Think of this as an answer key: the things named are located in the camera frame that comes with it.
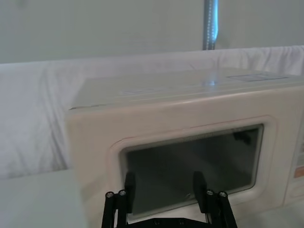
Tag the oven control panel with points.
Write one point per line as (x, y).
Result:
(297, 171)

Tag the white tablecloth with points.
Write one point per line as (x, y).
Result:
(35, 202)

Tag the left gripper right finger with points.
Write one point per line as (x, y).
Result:
(216, 209)

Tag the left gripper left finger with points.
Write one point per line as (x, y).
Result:
(118, 209)

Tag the white curtain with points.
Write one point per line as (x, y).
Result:
(28, 118)

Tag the cream microwave oven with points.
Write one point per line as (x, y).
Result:
(166, 114)

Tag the grey striped post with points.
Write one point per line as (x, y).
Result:
(210, 23)

